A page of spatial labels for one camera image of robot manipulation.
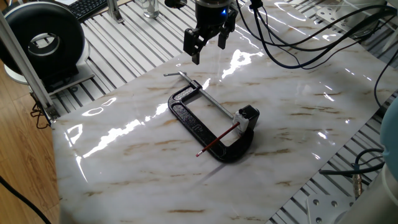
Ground long aluminium frame post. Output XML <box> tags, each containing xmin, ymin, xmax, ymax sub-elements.
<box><xmin>0</xmin><ymin>12</ymin><xmax>60</xmax><ymax>122</ymax></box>

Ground tangled black wires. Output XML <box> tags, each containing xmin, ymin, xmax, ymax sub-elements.
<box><xmin>30</xmin><ymin>101</ymin><xmax>50</xmax><ymax>130</ymax></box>

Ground thin black cable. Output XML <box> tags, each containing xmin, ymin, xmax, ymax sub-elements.
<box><xmin>374</xmin><ymin>49</ymin><xmax>398</xmax><ymax>110</ymax></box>

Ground black round knob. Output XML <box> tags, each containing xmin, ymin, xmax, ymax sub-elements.
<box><xmin>164</xmin><ymin>0</ymin><xmax>188</xmax><ymax>9</ymax></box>

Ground black computer keyboard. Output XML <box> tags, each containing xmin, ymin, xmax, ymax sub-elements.
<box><xmin>67</xmin><ymin>0</ymin><xmax>109</xmax><ymax>22</ymax></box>

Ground brass cable connector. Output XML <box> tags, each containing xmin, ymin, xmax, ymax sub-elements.
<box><xmin>352</xmin><ymin>173</ymin><xmax>364</xmax><ymax>199</ymax></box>

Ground white marble pattern sheet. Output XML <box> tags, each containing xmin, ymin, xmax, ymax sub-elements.
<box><xmin>50</xmin><ymin>0</ymin><xmax>398</xmax><ymax>224</ymax></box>

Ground red pencil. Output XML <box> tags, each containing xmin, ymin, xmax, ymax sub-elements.
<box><xmin>195</xmin><ymin>121</ymin><xmax>241</xmax><ymax>157</ymax></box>

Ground black C-clamp with steel screw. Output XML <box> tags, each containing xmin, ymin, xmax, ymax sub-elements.
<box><xmin>164</xmin><ymin>70</ymin><xmax>255</xmax><ymax>164</ymax></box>

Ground short aluminium bracket post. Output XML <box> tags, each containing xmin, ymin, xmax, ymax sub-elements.
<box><xmin>106</xmin><ymin>0</ymin><xmax>125</xmax><ymax>24</ymax></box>

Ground black floor cable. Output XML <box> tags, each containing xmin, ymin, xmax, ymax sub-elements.
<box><xmin>0</xmin><ymin>175</ymin><xmax>52</xmax><ymax>224</ymax></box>

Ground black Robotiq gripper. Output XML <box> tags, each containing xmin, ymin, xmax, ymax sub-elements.
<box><xmin>183</xmin><ymin>0</ymin><xmax>239</xmax><ymax>65</ymax></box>

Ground black and white pencil sharpener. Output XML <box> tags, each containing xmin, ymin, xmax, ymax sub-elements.
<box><xmin>232</xmin><ymin>105</ymin><xmax>261</xmax><ymax>137</ymax></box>

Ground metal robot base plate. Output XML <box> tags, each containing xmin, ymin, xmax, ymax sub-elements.
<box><xmin>306</xmin><ymin>195</ymin><xmax>357</xmax><ymax>224</ymax></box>

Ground black ring-shaped device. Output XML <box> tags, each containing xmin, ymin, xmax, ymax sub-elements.
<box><xmin>0</xmin><ymin>1</ymin><xmax>96</xmax><ymax>96</ymax></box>

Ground metal plate with holes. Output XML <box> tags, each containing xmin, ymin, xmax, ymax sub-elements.
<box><xmin>315</xmin><ymin>5</ymin><xmax>354</xmax><ymax>32</ymax></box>

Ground clear drinking glass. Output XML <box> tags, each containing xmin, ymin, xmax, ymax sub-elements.
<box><xmin>141</xmin><ymin>0</ymin><xmax>160</xmax><ymax>19</ymax></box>

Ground black robot base hose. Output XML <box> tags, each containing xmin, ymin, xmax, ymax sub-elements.
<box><xmin>318</xmin><ymin>147</ymin><xmax>386</xmax><ymax>179</ymax></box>

